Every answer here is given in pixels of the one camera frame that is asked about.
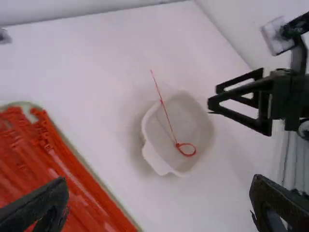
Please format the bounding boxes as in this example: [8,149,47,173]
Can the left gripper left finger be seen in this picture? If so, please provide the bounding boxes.
[0,176,70,232]

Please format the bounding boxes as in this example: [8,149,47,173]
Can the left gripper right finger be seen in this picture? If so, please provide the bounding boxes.
[248,173,309,232]

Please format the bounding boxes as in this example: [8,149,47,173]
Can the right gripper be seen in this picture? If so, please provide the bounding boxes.
[207,67,309,138]

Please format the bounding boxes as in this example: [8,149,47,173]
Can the orange cable tie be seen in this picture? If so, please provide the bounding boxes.
[150,69,197,158]

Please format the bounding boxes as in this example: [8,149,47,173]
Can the pale tray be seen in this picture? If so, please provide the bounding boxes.
[0,100,146,232]

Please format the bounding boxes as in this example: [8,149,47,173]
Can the white dish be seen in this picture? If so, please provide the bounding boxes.
[140,89,216,179]

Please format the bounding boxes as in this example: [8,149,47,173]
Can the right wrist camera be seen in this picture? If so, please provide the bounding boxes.
[260,15,298,57]

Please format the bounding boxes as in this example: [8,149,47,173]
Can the row of orange cable ties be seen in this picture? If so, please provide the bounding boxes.
[0,106,139,232]

